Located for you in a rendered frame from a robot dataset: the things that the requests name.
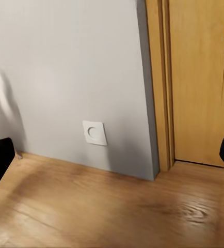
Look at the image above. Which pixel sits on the wall socket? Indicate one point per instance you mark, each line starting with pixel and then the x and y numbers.
pixel 95 132

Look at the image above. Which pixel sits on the door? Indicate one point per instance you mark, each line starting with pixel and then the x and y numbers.
pixel 186 47

